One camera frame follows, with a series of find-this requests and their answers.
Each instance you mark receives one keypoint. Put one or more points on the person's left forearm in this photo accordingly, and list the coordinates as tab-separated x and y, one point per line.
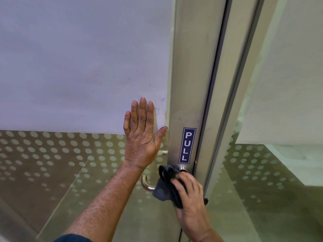
106	204

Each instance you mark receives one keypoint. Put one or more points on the person's left hand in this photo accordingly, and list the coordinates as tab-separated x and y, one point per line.
141	143

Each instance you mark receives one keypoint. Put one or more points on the blue PULL sign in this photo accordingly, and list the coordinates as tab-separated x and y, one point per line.
187	146

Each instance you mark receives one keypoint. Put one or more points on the person's right hand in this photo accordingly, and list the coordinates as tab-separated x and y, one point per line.
194	211

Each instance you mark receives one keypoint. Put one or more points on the frosted glass door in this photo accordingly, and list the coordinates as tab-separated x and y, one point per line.
75	60

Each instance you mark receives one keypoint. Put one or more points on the dark grey microfibre cloth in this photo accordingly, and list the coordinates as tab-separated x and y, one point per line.
166	189

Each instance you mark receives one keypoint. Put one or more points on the dark blue sleeve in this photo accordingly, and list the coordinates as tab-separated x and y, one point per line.
73	238

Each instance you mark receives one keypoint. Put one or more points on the frosted dotted glass partition panel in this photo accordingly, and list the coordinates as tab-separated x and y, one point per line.
290	73

